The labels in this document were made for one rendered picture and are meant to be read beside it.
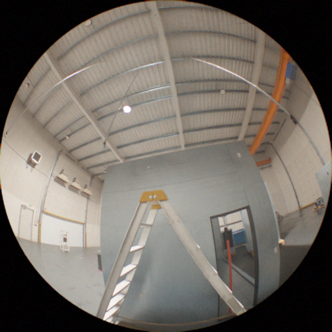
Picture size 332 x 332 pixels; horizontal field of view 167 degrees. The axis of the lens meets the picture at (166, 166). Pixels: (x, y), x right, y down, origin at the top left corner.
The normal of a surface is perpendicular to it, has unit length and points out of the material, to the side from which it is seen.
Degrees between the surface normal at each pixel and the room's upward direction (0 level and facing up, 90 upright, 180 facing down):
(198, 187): 90
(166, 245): 90
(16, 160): 90
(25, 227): 90
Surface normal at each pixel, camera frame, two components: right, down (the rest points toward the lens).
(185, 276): -0.20, -0.51
